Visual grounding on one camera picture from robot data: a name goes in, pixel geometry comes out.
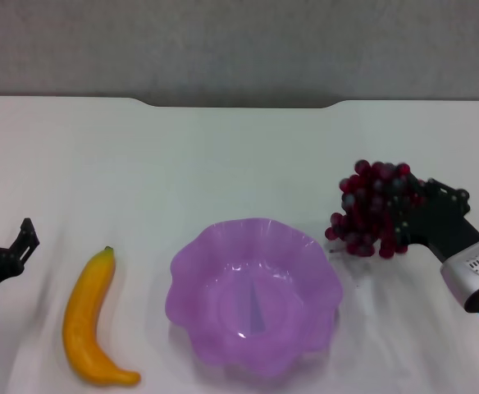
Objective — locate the purple wavy plastic bowl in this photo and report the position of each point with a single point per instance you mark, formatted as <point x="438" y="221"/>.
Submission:
<point x="256" y="295"/>

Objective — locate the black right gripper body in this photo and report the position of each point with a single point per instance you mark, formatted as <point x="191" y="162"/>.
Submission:
<point x="440" y="225"/>

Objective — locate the yellow banana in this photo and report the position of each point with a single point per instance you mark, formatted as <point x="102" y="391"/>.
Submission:
<point x="84" y="303"/>

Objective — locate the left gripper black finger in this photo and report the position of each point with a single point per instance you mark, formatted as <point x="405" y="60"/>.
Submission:
<point x="25" y="244"/>

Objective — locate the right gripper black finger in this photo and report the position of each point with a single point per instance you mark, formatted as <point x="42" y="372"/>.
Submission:
<point x="400" y="234"/>
<point x="448" y="193"/>

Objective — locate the dark red grape bunch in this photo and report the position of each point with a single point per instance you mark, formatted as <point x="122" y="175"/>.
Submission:
<point x="364" y="209"/>

